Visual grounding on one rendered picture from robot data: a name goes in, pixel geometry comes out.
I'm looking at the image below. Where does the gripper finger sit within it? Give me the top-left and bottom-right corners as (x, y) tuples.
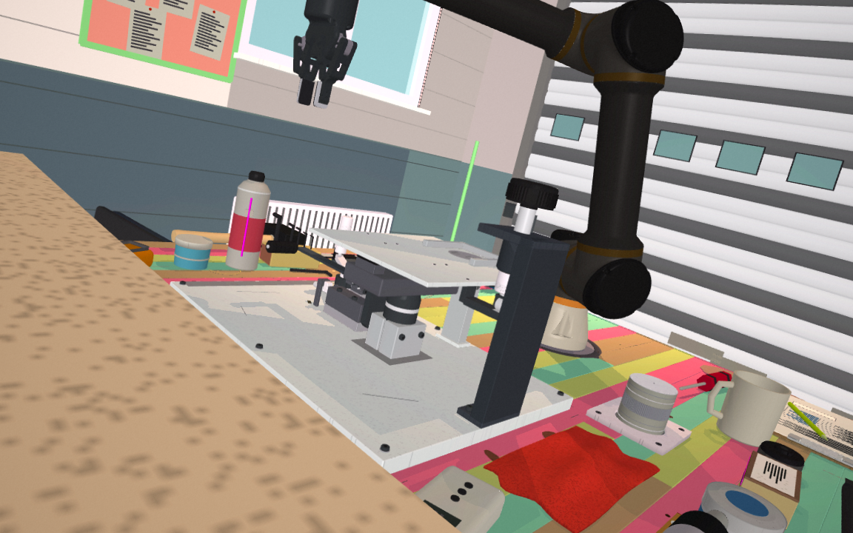
(313, 41), (359, 110)
(292, 35), (324, 104)

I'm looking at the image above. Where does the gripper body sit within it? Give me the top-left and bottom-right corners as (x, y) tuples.
(304, 0), (360, 45)

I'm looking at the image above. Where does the white seat plate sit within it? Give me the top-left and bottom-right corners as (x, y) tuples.
(310, 227), (524, 289)

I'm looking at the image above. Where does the black tension knob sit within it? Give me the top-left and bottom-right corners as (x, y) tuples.
(495, 177), (561, 298)

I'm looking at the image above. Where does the grey cylindrical test weight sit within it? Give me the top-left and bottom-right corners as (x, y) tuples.
(616, 372), (681, 438)

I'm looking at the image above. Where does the white weight nest plate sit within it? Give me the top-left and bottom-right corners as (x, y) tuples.
(585, 399), (695, 455)

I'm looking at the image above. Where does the white framed window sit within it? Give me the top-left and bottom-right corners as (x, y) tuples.
(236, 0), (444, 116)

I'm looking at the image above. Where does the white radiator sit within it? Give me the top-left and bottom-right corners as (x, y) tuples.
(270, 201), (395, 239)

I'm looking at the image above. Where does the green framed notice board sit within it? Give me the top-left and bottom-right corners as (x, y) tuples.
(78, 0), (250, 83)

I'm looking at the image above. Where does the grey and red bottle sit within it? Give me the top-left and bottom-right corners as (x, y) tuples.
(225, 171), (272, 272)

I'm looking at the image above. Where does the tan wooden rod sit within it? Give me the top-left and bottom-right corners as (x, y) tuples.
(188, 229), (279, 247)

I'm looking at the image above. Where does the dark grey hinge mechanism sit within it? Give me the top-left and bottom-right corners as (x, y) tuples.
(321, 255), (399, 332)

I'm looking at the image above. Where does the blue tin with grey lid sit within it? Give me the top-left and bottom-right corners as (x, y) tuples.
(173, 233), (215, 272)

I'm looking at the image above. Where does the black flat case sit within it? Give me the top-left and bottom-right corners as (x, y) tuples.
(93, 205), (152, 247)

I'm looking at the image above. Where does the grey block with black cylinder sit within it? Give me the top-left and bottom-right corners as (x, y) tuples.
(364, 292), (428, 362)

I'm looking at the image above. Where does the grey support block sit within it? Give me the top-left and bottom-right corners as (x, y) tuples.
(440, 285), (484, 347)

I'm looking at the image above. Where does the dark grey column stand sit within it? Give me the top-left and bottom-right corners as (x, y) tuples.
(457, 221), (577, 429)

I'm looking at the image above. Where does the tan speckled board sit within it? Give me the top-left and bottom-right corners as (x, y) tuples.
(0, 144), (464, 533)

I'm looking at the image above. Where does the multicoloured checked mat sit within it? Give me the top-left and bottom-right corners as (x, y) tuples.
(136, 238), (853, 533)

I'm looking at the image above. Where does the beige device with black buttons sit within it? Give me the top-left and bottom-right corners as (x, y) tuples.
(415, 466), (506, 533)

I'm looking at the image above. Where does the white roller shutter door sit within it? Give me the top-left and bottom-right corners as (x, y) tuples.
(521, 0), (853, 461)

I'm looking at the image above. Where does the red cloth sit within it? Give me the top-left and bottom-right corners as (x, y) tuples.
(484, 425), (661, 533)

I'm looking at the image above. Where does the cream mug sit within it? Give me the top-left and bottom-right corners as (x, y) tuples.
(706, 369), (793, 448)

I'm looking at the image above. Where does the black round object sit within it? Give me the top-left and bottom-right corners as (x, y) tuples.
(662, 510), (731, 533)

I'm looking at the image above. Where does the green pen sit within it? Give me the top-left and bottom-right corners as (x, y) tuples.
(789, 402), (827, 437)

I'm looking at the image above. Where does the brown box with black cap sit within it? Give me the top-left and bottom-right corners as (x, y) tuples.
(743, 440), (806, 499)

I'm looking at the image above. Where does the white and blue tape roll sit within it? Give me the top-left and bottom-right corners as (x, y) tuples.
(699, 480), (792, 533)

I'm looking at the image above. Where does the printed paper pad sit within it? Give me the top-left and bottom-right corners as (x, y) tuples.
(774, 399), (853, 476)

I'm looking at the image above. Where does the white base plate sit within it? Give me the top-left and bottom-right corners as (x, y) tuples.
(170, 277), (575, 475)

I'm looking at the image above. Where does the red handled screwdriver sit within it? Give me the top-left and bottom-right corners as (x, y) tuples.
(681, 373), (735, 392)

